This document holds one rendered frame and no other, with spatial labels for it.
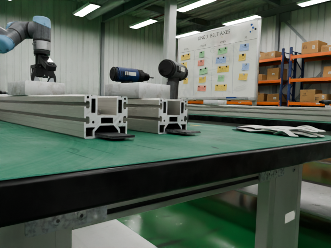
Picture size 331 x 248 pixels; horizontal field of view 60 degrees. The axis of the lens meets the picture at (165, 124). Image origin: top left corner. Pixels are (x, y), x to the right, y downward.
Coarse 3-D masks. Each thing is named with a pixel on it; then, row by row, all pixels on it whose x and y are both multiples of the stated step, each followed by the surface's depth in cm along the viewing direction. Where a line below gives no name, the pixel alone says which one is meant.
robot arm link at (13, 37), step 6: (0, 30) 119; (6, 30) 121; (12, 30) 123; (0, 36) 116; (6, 36) 118; (12, 36) 121; (18, 36) 124; (0, 42) 116; (6, 42) 117; (12, 42) 120; (18, 42) 125; (0, 48) 118; (6, 48) 118; (12, 48) 122
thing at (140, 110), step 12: (132, 108) 74; (144, 108) 71; (156, 108) 68; (168, 108) 75; (180, 108) 72; (132, 120) 74; (144, 120) 71; (156, 120) 69; (168, 120) 70; (180, 120) 72; (156, 132) 68; (168, 132) 70
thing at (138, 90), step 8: (112, 88) 80; (120, 88) 77; (128, 88) 75; (136, 88) 72; (144, 88) 73; (152, 88) 74; (160, 88) 76; (168, 88) 79; (128, 96) 75; (136, 96) 72; (144, 96) 73; (152, 96) 75; (160, 96) 77; (168, 96) 79
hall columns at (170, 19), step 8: (168, 0) 919; (176, 0) 919; (168, 8) 931; (176, 8) 921; (168, 16) 931; (168, 24) 932; (168, 32) 933; (168, 40) 912; (168, 48) 913; (168, 56) 915
